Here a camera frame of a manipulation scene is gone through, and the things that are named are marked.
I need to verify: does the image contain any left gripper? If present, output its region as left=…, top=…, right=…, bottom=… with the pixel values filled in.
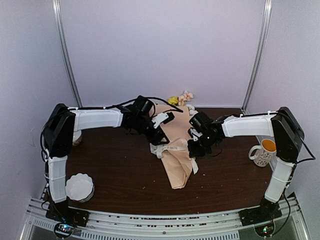
left=133, top=115, right=170, bottom=146

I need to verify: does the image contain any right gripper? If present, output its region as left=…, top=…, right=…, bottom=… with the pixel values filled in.
left=187, top=133, right=218, bottom=158

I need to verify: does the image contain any white ribbon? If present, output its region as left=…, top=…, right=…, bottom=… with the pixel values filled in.
left=150, top=143, right=199, bottom=175

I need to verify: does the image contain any yellow fake flower stem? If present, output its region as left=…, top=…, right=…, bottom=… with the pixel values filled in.
left=167, top=96, right=179, bottom=105

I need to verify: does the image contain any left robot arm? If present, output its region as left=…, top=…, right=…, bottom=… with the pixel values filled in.
left=40, top=95, right=174, bottom=222

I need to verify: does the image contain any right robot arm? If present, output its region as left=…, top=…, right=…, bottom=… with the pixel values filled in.
left=187, top=106, right=305, bottom=221

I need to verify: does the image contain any peach fake flower stem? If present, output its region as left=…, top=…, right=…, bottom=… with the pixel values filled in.
left=178, top=90, right=194, bottom=106

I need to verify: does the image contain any white patterned mug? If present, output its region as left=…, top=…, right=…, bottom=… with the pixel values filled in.
left=248, top=138, right=277, bottom=168

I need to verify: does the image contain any small white bowl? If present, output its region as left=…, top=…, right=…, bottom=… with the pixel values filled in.
left=72, top=130, right=82, bottom=147

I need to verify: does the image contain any white scalloped dish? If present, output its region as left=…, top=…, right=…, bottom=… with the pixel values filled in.
left=65, top=172, right=95, bottom=203

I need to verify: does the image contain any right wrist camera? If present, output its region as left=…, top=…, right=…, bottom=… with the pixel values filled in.
left=188, top=127, right=203, bottom=142

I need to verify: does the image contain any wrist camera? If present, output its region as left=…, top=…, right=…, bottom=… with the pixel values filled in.
left=151, top=112, right=175, bottom=129
left=188, top=127, right=203, bottom=142

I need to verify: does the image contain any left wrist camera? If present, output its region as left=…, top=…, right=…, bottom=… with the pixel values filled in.
left=151, top=112, right=175, bottom=129

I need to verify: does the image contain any front aluminium rail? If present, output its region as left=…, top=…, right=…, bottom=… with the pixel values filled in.
left=19, top=197, right=311, bottom=240

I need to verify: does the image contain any left aluminium frame post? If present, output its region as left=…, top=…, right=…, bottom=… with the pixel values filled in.
left=52, top=0, right=83, bottom=107

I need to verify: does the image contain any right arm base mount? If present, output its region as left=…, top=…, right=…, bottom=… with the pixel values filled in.
left=238, top=197, right=282, bottom=238

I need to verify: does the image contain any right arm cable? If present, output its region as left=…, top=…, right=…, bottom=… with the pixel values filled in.
left=281, top=137, right=317, bottom=223

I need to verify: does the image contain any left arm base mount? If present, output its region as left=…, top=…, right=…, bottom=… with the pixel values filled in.
left=41, top=195, right=90, bottom=240

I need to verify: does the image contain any aluminium corner frame post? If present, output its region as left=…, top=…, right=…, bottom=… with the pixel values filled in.
left=241, top=0, right=273, bottom=113

